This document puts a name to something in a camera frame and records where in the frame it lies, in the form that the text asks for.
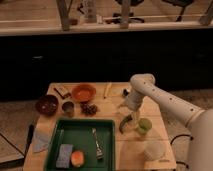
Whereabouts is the small dark object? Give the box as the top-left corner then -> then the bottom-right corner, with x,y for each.
122,89 -> 130,97

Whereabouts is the orange peach fruit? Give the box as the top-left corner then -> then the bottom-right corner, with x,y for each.
70,150 -> 85,167

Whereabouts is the dark red bowl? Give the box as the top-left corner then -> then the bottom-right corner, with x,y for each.
35,95 -> 59,116

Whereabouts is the blue sponge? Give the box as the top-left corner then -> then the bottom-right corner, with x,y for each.
56,144 -> 73,168

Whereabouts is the white plastic cup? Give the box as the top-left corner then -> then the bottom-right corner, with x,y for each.
144,141 -> 166,161

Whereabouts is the green plastic tray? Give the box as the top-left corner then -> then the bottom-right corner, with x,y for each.
43,119 -> 115,171

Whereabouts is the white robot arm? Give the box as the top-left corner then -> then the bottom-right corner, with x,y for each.
123,73 -> 213,171

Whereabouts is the small metal cup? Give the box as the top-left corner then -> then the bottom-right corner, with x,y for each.
62,101 -> 74,117

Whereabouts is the grey folded cloth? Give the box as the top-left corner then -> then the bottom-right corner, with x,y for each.
33,130 -> 50,153

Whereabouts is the green pepper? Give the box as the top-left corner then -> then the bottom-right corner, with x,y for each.
119,114 -> 132,134

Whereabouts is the orange bowl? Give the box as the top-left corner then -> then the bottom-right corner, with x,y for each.
71,84 -> 96,103

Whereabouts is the yellow banana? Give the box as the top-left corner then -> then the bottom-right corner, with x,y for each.
103,82 -> 112,99

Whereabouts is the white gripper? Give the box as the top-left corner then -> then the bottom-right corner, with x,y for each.
119,96 -> 142,123

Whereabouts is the bunch of dark grapes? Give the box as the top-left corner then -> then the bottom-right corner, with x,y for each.
80,103 -> 98,115

